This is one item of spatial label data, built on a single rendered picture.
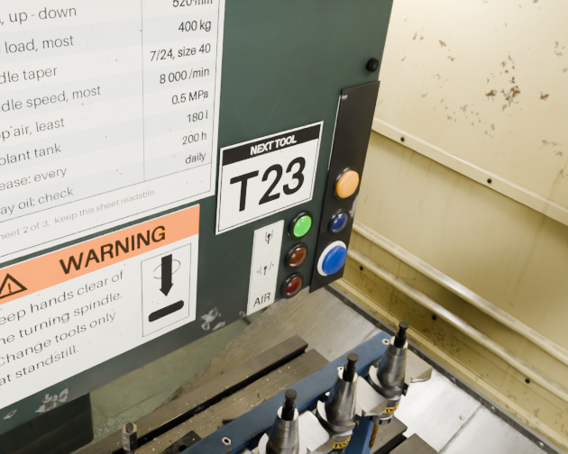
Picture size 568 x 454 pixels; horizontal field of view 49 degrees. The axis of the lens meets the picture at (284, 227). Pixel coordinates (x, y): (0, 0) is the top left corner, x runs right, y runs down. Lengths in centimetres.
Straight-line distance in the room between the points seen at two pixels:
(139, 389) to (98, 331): 136
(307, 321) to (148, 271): 127
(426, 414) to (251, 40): 123
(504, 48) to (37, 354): 101
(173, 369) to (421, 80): 105
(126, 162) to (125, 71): 6
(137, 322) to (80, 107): 17
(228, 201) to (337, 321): 124
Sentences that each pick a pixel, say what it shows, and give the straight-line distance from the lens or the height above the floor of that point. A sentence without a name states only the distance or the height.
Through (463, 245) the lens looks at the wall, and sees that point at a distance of 140.
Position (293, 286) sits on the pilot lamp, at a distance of 56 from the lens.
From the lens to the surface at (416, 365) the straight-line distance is 104.
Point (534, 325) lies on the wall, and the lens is 139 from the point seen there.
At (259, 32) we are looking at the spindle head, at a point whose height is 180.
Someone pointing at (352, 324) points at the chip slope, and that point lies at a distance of 167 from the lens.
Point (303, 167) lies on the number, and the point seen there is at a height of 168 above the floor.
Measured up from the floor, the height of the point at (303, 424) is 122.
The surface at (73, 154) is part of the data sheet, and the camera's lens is 37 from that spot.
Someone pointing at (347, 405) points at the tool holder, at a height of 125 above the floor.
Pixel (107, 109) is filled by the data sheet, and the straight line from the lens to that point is 37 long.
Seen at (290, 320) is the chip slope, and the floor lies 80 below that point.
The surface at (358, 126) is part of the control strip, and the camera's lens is 53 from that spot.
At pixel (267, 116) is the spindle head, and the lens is 45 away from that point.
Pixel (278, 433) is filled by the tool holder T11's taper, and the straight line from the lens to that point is 83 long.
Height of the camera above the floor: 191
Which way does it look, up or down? 32 degrees down
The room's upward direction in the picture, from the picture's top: 7 degrees clockwise
